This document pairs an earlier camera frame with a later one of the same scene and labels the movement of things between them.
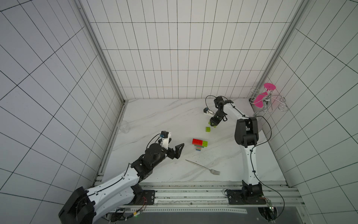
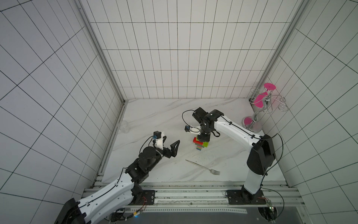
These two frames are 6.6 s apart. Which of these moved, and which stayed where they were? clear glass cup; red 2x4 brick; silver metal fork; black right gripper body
Moved: black right gripper body
Stayed: clear glass cup; silver metal fork; red 2x4 brick
